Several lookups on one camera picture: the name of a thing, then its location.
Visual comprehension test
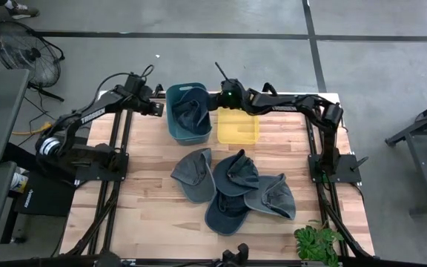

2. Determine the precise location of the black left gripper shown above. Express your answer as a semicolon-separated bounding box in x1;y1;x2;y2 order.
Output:
133;85;165;119

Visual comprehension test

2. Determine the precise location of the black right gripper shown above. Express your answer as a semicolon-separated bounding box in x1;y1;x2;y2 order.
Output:
206;78;250;111

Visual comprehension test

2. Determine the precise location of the dark blue denim cap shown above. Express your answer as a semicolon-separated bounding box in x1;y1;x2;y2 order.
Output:
171;86;212;137
212;148;261;197
204;191;252;237

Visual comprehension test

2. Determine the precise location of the teal blue plastic bin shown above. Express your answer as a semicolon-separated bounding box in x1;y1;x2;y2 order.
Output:
165;82;214;147

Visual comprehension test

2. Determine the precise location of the grey denim cap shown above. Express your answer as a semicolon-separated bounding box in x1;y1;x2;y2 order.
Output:
242;173;297;221
170;147;217;205

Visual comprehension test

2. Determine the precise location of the yellow plastic bin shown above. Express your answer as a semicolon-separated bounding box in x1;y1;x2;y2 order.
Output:
216;106;261;146

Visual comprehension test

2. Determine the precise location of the black floor fan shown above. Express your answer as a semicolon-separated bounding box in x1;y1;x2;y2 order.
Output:
0;20;67;103

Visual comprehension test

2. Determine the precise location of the black box white lettering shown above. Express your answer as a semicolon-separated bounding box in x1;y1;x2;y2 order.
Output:
14;171;78;218

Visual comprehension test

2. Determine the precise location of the black rig crossbar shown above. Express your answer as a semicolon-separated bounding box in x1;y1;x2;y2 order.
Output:
0;253;427;267

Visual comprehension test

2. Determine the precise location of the white printed container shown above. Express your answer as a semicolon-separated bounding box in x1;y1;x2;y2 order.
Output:
9;170;30;194

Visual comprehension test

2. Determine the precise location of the person's shoe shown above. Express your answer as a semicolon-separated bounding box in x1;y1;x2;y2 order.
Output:
5;1;41;20

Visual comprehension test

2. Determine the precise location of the green leafy plant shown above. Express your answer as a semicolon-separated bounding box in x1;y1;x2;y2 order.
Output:
293;219;345;267

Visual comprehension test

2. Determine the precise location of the dark grey metal stand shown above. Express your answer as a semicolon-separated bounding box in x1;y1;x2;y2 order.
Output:
385;94;427;217

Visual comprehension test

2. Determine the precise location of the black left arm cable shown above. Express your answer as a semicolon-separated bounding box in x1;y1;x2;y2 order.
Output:
93;64;156;109

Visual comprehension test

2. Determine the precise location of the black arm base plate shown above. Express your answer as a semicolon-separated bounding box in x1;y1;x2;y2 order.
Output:
307;153;370;185
73;151;130;183

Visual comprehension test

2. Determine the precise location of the yellow extension cord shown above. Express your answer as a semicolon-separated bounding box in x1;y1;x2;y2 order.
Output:
11;121;54;136

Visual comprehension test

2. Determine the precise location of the black aluminium table frame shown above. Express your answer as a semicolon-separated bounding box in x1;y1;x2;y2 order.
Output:
59;83;377;260

